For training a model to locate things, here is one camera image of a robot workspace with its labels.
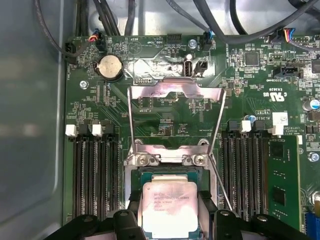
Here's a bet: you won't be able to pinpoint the black PC case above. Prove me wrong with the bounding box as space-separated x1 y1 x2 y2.
0 0 320 240

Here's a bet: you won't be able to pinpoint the black square chip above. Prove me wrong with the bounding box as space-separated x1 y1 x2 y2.
244 51 259 66

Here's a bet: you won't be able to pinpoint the large silver capacitor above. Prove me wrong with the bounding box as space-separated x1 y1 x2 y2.
306 98 320 111

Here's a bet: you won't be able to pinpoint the silver CPU chip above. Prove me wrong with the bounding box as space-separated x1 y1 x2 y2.
139 171 204 240

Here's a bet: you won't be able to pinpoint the black connector coloured wires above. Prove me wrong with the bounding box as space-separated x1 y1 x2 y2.
276 27 297 44

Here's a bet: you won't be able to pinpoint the black RAM slot white clip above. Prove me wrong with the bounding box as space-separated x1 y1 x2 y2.
91 123 108 218
236 119 252 221
64 124 85 218
267 124 285 137

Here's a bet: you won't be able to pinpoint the black pin header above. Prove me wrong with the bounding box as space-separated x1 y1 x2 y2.
166 33 182 46

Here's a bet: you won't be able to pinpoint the green RAM stick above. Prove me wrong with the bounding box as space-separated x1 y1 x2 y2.
268 134 302 235

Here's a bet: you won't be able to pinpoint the black connector red wires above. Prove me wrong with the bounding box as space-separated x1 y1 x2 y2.
91 31 106 51

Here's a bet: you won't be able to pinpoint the black cable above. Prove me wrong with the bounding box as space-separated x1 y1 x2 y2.
74 0 89 38
227 0 320 36
92 0 121 37
124 0 139 36

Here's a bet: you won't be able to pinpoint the internal USB port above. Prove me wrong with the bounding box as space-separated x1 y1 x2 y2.
183 55 195 78

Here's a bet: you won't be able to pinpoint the thick grey cable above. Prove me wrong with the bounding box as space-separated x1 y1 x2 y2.
196 0 320 47

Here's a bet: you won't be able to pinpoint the black connector blue wires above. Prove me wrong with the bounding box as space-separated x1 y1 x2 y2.
203 31 216 51

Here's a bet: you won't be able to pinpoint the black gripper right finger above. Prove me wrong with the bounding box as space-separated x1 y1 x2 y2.
196 190 311 240

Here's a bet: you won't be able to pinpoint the thin grey cable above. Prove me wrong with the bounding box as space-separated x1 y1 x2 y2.
33 0 76 60

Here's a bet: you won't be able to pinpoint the green motherboard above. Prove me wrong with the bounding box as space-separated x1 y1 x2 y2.
63 34 320 240

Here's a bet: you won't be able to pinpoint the black SATA connector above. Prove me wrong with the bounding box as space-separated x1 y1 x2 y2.
273 66 300 79

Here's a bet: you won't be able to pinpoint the CPU socket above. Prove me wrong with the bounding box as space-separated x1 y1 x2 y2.
123 147 222 240

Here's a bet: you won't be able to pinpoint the white label sticker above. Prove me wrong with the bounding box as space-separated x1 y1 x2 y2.
272 111 289 125

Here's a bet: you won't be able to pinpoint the black board edge connector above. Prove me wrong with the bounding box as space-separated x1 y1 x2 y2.
64 41 81 60

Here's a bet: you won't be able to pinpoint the blue expansion slot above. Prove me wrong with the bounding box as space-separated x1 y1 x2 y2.
305 212 320 240

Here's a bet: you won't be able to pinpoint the silver socket cover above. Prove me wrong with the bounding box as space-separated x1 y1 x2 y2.
126 76 228 167

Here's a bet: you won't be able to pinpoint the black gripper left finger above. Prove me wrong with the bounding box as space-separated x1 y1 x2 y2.
58 191 144 240

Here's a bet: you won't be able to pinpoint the silver coin cell battery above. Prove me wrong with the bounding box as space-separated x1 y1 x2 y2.
96 54 125 82

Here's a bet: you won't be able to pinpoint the silver wire locking lever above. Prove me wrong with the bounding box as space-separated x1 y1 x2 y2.
208 152 235 213

